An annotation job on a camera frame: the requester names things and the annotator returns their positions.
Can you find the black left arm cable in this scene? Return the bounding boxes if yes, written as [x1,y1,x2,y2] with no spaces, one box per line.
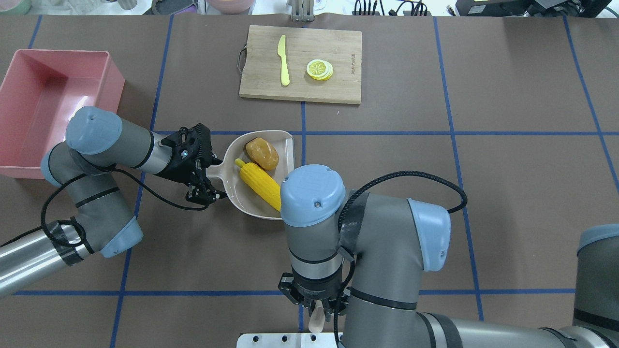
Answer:
[0,162,213,249]

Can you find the pink plastic bin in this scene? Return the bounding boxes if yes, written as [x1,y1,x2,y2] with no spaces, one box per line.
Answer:
[0,49,125,179]

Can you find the pink bowl with ice cubes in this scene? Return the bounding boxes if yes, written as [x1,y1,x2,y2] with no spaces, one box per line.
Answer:
[207,0,255,14]

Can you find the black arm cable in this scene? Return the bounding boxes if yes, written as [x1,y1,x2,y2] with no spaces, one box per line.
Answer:
[336,170,469,230]
[0,162,213,249]

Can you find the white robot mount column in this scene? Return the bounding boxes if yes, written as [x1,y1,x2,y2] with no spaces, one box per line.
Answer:
[236,333,337,348]

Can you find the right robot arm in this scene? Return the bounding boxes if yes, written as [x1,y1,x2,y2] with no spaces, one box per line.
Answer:
[280,165,619,348]

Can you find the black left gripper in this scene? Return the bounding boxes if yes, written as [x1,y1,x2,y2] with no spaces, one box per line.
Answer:
[157,124,226,204]

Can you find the beige plastic dustpan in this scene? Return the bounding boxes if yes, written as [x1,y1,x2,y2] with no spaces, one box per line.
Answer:
[207,130,295,220]

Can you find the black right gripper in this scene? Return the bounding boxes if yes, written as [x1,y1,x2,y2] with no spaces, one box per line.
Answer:
[277,272,349,317]

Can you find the wooden cutting board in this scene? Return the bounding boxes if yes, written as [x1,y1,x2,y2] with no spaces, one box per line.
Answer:
[239,25,362,105]

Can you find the aluminium frame post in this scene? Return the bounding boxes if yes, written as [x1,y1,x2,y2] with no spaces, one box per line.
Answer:
[287,0,315,22]

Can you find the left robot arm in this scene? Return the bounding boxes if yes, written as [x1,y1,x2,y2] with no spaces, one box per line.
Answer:
[0,106,226,297]

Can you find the beige hand brush black bristles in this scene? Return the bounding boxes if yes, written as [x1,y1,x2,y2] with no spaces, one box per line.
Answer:
[308,303,326,334]

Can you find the yellow toy corn cob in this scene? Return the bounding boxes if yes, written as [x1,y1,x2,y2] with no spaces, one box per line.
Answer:
[234,158,281,212]

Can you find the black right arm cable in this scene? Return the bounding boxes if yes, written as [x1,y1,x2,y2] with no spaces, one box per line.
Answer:
[336,170,469,230]

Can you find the brown toy potato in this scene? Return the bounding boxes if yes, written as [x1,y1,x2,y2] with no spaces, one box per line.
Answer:
[245,137,280,171]

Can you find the yellow plastic toy knife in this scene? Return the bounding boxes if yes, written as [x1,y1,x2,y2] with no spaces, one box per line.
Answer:
[277,34,290,86]

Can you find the yellow toy lemon slices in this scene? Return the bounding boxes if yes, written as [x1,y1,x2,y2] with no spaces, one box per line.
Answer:
[306,59,334,81]

